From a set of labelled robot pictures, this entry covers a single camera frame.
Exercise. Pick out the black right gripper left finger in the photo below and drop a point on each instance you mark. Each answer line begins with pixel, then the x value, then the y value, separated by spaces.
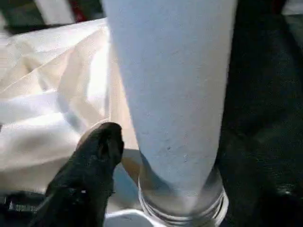
pixel 82 179

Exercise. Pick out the white cabinet with glass doors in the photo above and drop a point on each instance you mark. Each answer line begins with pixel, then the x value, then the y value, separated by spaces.
pixel 54 9

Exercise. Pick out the white plastic table top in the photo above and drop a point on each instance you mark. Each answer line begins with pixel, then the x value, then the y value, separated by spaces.
pixel 47 82

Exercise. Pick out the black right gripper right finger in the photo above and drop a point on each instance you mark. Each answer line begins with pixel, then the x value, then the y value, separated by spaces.
pixel 265 194

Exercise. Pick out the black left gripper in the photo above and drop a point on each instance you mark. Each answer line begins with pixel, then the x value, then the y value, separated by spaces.
pixel 16 205

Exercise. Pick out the white plastic table leg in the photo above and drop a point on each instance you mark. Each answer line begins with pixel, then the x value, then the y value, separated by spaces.
pixel 170 82

